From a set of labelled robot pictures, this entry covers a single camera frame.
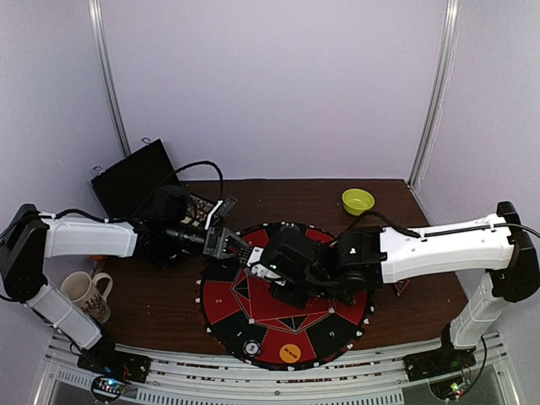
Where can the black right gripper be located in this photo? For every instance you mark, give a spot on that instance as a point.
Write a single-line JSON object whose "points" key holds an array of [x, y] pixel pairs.
{"points": [[265, 261]]}

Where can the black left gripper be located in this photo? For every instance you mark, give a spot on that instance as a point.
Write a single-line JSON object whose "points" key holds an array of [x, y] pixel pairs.
{"points": [[218, 245]]}

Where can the orange big blind button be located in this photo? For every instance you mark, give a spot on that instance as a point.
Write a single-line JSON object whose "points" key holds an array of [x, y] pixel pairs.
{"points": [[290, 353]]}

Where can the black poker chip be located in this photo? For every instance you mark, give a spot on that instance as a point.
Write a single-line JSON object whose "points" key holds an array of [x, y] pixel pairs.
{"points": [[251, 348]]}

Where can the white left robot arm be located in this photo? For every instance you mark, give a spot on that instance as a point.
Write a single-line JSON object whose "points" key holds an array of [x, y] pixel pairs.
{"points": [[33, 236]]}

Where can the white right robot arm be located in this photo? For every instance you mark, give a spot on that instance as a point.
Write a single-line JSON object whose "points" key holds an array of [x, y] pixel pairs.
{"points": [[497, 243]]}

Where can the red black triangle token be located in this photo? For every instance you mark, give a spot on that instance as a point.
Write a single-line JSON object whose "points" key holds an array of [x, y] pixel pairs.
{"points": [[400, 286]]}

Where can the round red black poker mat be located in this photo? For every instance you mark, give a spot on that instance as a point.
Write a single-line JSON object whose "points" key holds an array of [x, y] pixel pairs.
{"points": [[236, 307]]}

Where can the green plastic bowl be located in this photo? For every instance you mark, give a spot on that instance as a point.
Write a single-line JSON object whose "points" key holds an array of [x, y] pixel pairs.
{"points": [[356, 201]]}

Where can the black poker chip case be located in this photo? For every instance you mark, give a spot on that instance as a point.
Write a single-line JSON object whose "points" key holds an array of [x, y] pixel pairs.
{"points": [[126, 190]]}

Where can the white ceramic mug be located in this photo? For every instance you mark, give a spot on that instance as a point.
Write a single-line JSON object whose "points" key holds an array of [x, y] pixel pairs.
{"points": [[90, 293]]}

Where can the aluminium front rail frame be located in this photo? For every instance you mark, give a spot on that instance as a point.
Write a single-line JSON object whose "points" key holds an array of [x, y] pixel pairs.
{"points": [[371, 376]]}

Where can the left aluminium corner post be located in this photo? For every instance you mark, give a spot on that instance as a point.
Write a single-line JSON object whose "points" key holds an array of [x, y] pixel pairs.
{"points": [[98, 28]]}

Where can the aluminium corner post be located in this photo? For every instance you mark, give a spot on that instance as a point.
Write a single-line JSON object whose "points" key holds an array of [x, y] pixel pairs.
{"points": [[441, 80], [98, 28]]}

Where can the right aluminium corner post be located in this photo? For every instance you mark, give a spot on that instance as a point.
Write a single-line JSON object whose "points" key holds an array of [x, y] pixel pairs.
{"points": [[441, 80]]}

